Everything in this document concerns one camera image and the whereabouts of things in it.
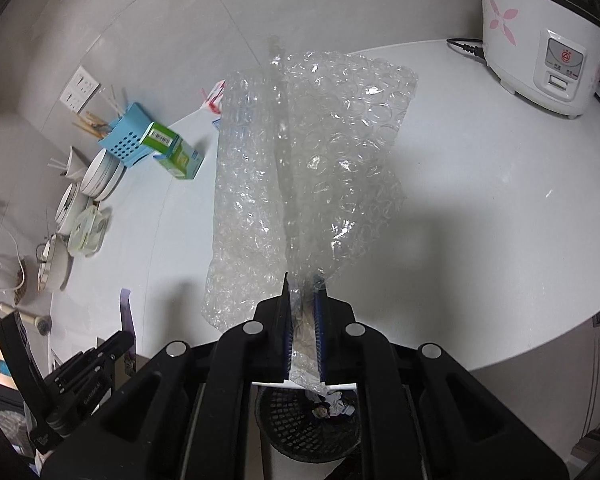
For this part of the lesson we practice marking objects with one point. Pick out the purple strip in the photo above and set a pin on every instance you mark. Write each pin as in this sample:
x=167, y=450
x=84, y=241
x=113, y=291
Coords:
x=127, y=317

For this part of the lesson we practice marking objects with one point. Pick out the white cup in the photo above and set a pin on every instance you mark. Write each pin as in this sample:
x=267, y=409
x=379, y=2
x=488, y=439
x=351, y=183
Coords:
x=75, y=165

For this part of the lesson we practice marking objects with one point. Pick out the blue perforated utensil holder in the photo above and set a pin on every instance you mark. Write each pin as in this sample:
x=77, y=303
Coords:
x=122, y=137

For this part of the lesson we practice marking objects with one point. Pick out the clear bubble wrap sheet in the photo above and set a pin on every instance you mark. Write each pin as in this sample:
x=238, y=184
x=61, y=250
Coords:
x=330, y=160

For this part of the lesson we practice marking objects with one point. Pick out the green drink carton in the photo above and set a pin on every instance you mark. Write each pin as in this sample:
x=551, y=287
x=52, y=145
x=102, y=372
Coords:
x=180, y=157

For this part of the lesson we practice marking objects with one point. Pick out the white flowered rice cooker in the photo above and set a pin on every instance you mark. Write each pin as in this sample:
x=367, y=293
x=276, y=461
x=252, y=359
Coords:
x=520, y=60

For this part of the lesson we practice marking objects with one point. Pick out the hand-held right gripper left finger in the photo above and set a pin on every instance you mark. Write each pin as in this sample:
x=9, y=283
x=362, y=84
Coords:
x=287, y=330

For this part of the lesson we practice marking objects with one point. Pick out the crumpled white paper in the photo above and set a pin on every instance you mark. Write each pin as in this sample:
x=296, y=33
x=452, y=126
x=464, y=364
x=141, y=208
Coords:
x=340, y=404

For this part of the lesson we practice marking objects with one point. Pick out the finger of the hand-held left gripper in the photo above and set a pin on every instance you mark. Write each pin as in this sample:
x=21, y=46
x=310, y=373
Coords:
x=115, y=347
x=22, y=365

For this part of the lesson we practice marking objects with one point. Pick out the bundle of wooden chopsticks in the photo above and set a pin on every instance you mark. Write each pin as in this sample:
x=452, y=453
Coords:
x=97, y=122

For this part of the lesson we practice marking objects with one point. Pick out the dark green mesh trash basket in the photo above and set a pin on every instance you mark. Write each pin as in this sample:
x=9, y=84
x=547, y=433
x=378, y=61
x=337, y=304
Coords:
x=290, y=440

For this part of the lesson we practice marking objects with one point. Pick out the white wall outlet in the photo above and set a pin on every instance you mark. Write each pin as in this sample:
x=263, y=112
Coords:
x=79, y=87

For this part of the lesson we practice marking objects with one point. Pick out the red white packet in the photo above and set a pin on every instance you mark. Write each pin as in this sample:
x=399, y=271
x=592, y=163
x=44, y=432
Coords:
x=214, y=100

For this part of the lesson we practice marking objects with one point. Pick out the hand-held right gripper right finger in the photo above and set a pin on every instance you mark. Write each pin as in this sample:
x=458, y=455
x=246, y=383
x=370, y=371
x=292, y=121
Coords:
x=320, y=330

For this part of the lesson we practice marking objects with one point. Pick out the stack of white plates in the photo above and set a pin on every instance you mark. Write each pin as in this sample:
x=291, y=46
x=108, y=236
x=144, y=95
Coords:
x=102, y=172

